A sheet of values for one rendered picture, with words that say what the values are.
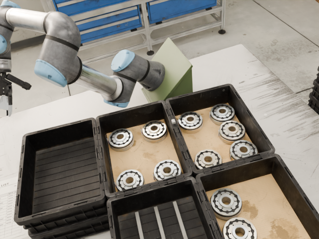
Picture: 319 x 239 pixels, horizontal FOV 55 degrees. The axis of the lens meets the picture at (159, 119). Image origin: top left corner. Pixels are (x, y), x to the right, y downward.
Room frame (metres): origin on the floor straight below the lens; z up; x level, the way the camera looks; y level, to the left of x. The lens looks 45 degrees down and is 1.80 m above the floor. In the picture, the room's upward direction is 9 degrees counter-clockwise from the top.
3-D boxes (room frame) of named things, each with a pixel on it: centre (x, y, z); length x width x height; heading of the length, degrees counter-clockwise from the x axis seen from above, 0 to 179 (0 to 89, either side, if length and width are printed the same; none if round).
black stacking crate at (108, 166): (0.75, 0.09, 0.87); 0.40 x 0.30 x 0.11; 7
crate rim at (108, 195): (0.75, 0.09, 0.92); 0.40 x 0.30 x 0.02; 7
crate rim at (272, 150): (0.79, -0.21, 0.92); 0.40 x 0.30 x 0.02; 7
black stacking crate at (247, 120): (0.79, -0.21, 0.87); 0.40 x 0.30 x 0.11; 7
